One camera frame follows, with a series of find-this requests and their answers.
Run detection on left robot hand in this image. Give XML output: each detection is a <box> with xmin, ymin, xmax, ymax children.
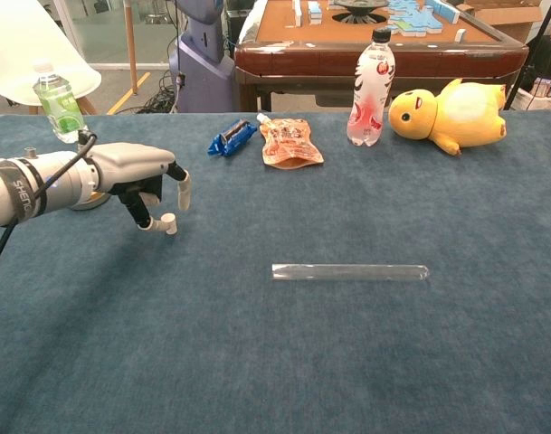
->
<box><xmin>82</xmin><ymin>142</ymin><xmax>193</xmax><ymax>232</ymax></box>

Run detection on clear plastic ruler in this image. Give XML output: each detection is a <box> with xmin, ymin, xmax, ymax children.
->
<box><xmin>271</xmin><ymin>262</ymin><xmax>430</xmax><ymax>283</ymax></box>

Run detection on round yellow tin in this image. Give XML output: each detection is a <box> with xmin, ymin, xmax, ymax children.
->
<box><xmin>71</xmin><ymin>192</ymin><xmax>111</xmax><ymax>212</ymax></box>

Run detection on clear bottle green label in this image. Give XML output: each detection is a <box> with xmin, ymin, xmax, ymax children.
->
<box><xmin>32</xmin><ymin>60</ymin><xmax>86</xmax><ymax>145</ymax></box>

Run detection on blue-grey machine base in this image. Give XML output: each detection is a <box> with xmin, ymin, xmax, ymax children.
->
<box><xmin>168</xmin><ymin>0</ymin><xmax>236</xmax><ymax>114</ymax></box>

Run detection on wooden pole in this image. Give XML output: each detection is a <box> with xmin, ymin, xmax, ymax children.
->
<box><xmin>123</xmin><ymin>0</ymin><xmax>139</xmax><ymax>95</ymax></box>

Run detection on orange spout pouch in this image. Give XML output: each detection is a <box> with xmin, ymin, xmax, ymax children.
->
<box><xmin>255</xmin><ymin>112</ymin><xmax>325</xmax><ymax>172</ymax></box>

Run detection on white chair wooden legs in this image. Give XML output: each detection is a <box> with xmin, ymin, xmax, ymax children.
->
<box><xmin>0</xmin><ymin>0</ymin><xmax>103</xmax><ymax>117</ymax></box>

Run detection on brown mahjong table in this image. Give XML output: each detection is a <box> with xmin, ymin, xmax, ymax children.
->
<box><xmin>233</xmin><ymin>0</ymin><xmax>530</xmax><ymax>113</ymax></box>

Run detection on blue table cloth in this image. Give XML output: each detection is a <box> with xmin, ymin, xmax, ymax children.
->
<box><xmin>0</xmin><ymin>110</ymin><xmax>551</xmax><ymax>434</ymax></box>

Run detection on black-capped bottle red white label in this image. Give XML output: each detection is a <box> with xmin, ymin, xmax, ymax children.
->
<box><xmin>346</xmin><ymin>27</ymin><xmax>396</xmax><ymax>148</ymax></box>

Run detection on yellow duck plush toy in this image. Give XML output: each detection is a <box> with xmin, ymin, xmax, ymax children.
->
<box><xmin>387</xmin><ymin>78</ymin><xmax>508</xmax><ymax>157</ymax></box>

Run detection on cardboard box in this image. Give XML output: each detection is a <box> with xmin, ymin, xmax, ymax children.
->
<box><xmin>464</xmin><ymin>0</ymin><xmax>547</xmax><ymax>44</ymax></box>

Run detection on black tripod stand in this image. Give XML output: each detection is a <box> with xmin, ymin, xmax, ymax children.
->
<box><xmin>503</xmin><ymin>0</ymin><xmax>551</xmax><ymax>111</ymax></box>

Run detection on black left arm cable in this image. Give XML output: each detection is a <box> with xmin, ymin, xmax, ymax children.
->
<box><xmin>0</xmin><ymin>130</ymin><xmax>99</xmax><ymax>284</ymax></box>

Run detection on black tangled floor cables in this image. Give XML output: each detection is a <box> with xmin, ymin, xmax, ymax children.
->
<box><xmin>137</xmin><ymin>67</ymin><xmax>181</xmax><ymax>114</ymax></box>

